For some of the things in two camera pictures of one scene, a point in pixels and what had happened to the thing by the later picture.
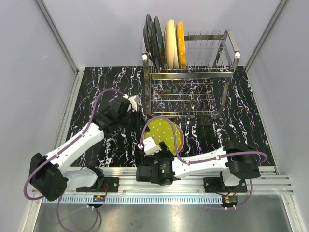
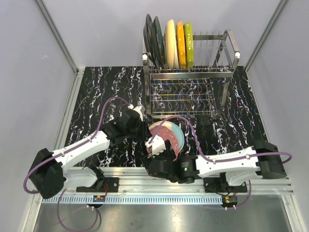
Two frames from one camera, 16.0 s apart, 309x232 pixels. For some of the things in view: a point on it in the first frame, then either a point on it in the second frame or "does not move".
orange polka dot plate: [181, 44] does not move
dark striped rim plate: [147, 29] does not move
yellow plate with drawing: [170, 44] does not move
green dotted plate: [161, 130] -> [189, 45]
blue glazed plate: [158, 43] does not move
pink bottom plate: [182, 140] -> [165, 133]
